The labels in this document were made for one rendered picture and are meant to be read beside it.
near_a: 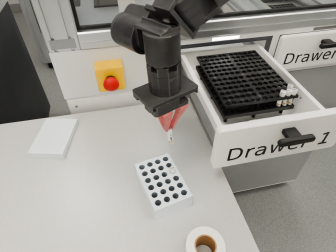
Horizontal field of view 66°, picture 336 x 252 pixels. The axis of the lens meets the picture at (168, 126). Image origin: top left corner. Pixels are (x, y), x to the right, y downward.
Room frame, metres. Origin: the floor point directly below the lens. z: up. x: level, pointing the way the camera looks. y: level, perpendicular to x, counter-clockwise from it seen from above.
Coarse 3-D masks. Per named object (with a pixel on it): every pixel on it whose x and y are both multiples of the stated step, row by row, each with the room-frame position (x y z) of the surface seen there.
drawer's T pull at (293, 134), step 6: (282, 132) 0.35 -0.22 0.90; (288, 132) 0.34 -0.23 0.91; (294, 132) 0.34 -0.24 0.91; (282, 138) 0.33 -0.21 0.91; (288, 138) 0.33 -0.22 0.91; (294, 138) 0.33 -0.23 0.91; (300, 138) 0.33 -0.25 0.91; (306, 138) 0.33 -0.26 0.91; (312, 138) 0.33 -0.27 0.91; (282, 144) 0.32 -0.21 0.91; (288, 144) 0.32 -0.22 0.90; (294, 144) 0.32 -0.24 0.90
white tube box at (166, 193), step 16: (144, 160) 0.37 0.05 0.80; (160, 160) 0.37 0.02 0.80; (144, 176) 0.32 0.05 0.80; (160, 176) 0.32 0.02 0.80; (176, 176) 0.33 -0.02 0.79; (144, 192) 0.30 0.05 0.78; (160, 192) 0.29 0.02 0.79; (176, 192) 0.28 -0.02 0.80; (160, 208) 0.25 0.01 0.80; (176, 208) 0.26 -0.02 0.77
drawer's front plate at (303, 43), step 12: (288, 36) 0.72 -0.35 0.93; (300, 36) 0.72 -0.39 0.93; (312, 36) 0.73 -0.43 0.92; (324, 36) 0.74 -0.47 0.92; (276, 48) 0.72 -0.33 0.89; (288, 48) 0.72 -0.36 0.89; (300, 48) 0.72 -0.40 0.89; (312, 48) 0.73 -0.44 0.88; (324, 48) 0.74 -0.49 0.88; (276, 60) 0.71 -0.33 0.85; (288, 60) 0.72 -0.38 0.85; (300, 60) 0.73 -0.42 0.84; (324, 60) 0.75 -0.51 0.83
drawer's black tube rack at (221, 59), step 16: (208, 64) 0.62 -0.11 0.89; (224, 64) 0.61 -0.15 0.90; (240, 64) 0.61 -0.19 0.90; (256, 64) 0.61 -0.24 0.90; (208, 80) 0.58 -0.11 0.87; (224, 80) 0.58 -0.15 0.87; (240, 80) 0.53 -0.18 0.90; (256, 80) 0.58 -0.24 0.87; (272, 80) 0.53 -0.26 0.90; (224, 96) 0.47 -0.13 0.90; (240, 96) 0.51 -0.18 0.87; (224, 112) 0.45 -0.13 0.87; (240, 112) 0.45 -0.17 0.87; (256, 112) 0.45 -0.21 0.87
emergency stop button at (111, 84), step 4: (104, 80) 0.55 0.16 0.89; (108, 80) 0.55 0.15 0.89; (112, 80) 0.55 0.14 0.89; (116, 80) 0.55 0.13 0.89; (104, 84) 0.55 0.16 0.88; (108, 84) 0.55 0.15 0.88; (112, 84) 0.55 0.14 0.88; (116, 84) 0.55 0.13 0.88; (108, 88) 0.55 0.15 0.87; (112, 88) 0.55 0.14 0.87; (116, 88) 0.55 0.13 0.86
